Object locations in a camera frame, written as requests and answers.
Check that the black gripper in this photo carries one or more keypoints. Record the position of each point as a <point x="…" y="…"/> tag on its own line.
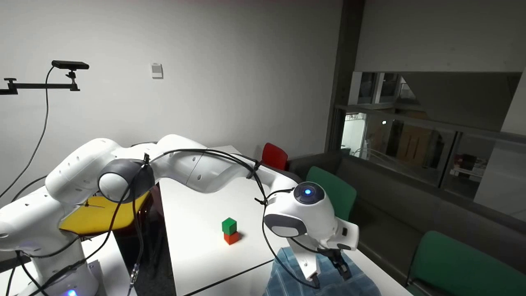
<point x="338" y="259"/>

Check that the blue checkered towel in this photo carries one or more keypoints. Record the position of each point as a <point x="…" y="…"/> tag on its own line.
<point x="282" y="281"/>

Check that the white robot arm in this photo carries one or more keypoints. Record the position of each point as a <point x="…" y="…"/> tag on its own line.
<point x="300" y="212"/>

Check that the red block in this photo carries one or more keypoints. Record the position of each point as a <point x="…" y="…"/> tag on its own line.
<point x="232" y="236"/>

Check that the green block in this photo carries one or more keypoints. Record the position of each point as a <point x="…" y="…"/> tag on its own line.
<point x="229" y="225"/>

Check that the far green chair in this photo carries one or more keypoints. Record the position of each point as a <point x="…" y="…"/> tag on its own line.
<point x="341" y="192"/>

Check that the green chair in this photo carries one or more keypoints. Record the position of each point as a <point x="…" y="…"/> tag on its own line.
<point x="341" y="192"/>
<point x="446" y="266"/>

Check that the near green chair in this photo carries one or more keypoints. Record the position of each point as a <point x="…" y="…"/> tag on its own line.
<point x="446" y="266"/>

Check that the red chair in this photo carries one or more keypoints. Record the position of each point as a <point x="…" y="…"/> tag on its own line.
<point x="274" y="156"/>

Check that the yellow chair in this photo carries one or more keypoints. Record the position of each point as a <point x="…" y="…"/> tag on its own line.
<point x="99" y="213"/>

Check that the white wall switch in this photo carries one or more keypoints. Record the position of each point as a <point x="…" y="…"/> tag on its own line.
<point x="157" y="70"/>

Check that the black camera on boom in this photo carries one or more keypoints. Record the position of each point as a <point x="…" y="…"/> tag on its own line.
<point x="71" y="65"/>

